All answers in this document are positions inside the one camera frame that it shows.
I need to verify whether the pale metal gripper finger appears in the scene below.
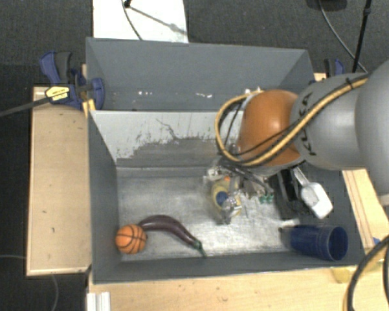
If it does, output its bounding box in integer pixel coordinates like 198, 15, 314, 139
220, 195, 239, 209
224, 205, 244, 225

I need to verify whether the yellow and blue toy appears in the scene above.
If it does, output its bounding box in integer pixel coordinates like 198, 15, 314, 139
209, 176, 240, 224

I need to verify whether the grey metal bin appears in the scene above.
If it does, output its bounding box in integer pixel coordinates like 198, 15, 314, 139
85, 36, 366, 284

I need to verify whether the purple toy eggplant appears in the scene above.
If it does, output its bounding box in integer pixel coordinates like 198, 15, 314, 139
138, 214, 208, 259

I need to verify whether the dark blue cup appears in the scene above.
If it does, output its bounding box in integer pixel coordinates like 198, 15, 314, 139
280, 224, 350, 262

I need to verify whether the orange toy basketball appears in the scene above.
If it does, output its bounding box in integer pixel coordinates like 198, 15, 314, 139
115, 224, 148, 255

